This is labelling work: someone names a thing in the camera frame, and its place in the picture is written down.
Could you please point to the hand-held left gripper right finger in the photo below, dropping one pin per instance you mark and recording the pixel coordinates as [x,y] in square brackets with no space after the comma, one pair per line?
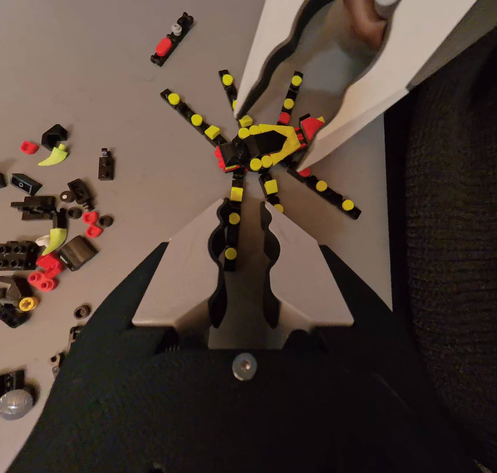
[310,286]

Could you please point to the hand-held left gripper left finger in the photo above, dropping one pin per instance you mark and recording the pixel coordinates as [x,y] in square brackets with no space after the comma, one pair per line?
[178,286]

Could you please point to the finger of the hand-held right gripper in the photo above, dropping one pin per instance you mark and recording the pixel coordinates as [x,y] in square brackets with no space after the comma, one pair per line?
[271,22]
[427,34]

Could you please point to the black lego strip red stud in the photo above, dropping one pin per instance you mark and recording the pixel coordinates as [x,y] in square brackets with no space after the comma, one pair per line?
[165,46]

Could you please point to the yellow black lego spider model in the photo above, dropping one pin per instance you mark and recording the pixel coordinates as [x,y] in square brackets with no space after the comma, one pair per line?
[287,146]

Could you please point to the pile of loose lego pieces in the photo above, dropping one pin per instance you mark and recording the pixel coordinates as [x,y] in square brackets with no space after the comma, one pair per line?
[77,253]

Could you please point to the clear dome lego piece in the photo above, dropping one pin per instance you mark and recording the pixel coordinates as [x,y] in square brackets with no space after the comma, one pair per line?
[15,405]

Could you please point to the person's right hand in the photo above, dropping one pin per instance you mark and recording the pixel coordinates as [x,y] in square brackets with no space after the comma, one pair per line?
[365,18]

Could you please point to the dark knit clothing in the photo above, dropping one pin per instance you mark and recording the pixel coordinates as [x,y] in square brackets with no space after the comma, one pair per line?
[450,208]

